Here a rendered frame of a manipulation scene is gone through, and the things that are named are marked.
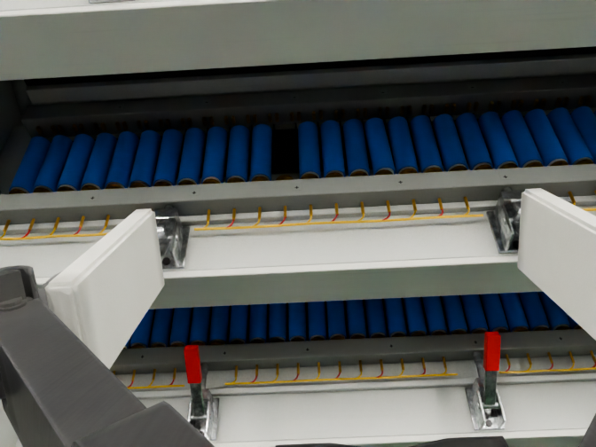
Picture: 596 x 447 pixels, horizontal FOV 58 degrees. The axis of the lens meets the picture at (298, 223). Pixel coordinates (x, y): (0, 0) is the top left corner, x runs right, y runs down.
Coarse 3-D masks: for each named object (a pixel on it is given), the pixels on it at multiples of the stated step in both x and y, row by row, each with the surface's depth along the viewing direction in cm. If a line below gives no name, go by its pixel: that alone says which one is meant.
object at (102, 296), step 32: (128, 224) 17; (96, 256) 14; (128, 256) 16; (160, 256) 19; (64, 288) 12; (96, 288) 14; (128, 288) 16; (160, 288) 19; (64, 320) 13; (96, 320) 14; (128, 320) 16; (96, 352) 13
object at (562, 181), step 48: (48, 192) 44; (96, 192) 43; (144, 192) 43; (192, 192) 43; (240, 192) 43; (288, 192) 42; (336, 192) 42; (384, 192) 42; (432, 192) 42; (480, 192) 42; (576, 192) 43
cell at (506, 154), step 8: (488, 112) 48; (480, 120) 48; (488, 120) 47; (496, 120) 47; (480, 128) 48; (488, 128) 47; (496, 128) 46; (488, 136) 46; (496, 136) 46; (504, 136) 46; (488, 144) 46; (496, 144) 45; (504, 144) 45; (496, 152) 45; (504, 152) 45; (512, 152) 45; (496, 160) 45; (504, 160) 44; (512, 160) 44; (496, 168) 45
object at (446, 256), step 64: (448, 64) 49; (512, 64) 49; (576, 64) 49; (0, 128) 51; (0, 192) 47; (0, 256) 43; (64, 256) 43; (192, 256) 42; (256, 256) 42; (320, 256) 41; (384, 256) 41; (448, 256) 41; (512, 256) 40
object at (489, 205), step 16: (352, 208) 43; (368, 208) 43; (384, 208) 43; (400, 208) 43; (432, 208) 43; (448, 208) 43; (464, 208) 43; (480, 208) 43; (16, 224) 44; (48, 224) 44; (64, 224) 44; (96, 224) 44; (112, 224) 44; (192, 224) 44
